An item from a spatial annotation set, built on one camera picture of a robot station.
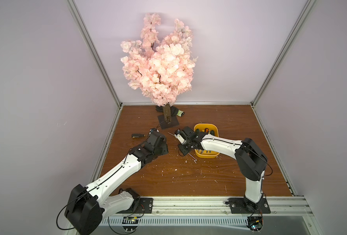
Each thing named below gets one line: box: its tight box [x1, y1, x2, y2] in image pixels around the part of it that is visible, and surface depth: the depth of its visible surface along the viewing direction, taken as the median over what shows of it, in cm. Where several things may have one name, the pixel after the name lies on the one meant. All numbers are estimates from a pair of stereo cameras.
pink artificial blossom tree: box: [120, 12, 199, 130], surface depth 65 cm
